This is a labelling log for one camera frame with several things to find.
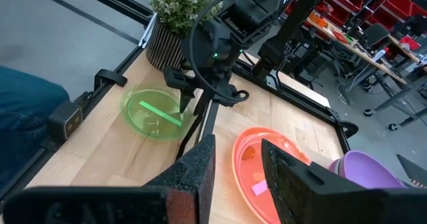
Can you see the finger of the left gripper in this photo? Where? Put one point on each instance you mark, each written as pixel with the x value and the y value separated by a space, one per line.
pixel 201 102
pixel 185 100

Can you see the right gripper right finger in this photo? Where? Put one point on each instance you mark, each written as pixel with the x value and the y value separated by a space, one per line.
pixel 317 204

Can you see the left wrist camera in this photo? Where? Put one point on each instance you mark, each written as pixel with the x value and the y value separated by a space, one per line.
pixel 247 17

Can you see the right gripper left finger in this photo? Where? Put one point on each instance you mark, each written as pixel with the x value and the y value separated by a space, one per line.
pixel 150 207

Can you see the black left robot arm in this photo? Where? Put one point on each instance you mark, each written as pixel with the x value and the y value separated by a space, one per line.
pixel 293 24

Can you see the person's leg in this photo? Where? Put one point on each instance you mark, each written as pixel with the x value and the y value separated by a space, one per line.
pixel 26 110

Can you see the orange object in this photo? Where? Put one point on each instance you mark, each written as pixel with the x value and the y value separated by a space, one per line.
pixel 318 20

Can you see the green transparent plate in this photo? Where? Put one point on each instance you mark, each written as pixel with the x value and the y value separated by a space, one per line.
pixel 150 124

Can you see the black table-level camera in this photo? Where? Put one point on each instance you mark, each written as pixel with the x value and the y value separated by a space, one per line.
pixel 65 120

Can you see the orange transparent plate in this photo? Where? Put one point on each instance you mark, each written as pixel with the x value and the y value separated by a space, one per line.
pixel 267 132

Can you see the purple plate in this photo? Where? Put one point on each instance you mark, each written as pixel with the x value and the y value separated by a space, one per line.
pixel 333 166
pixel 370 172

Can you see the long wooden workbench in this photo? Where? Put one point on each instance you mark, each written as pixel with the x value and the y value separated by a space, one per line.
pixel 353 47

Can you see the white bottle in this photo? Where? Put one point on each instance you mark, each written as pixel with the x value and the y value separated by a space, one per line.
pixel 380 54

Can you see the red transparent plate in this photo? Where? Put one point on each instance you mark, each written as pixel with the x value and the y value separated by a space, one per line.
pixel 250 184

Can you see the metal rack with red bins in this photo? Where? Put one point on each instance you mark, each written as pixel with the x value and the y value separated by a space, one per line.
pixel 337 0
pixel 400 0

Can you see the potted plant in striped pot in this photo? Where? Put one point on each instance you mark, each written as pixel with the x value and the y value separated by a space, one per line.
pixel 180 4

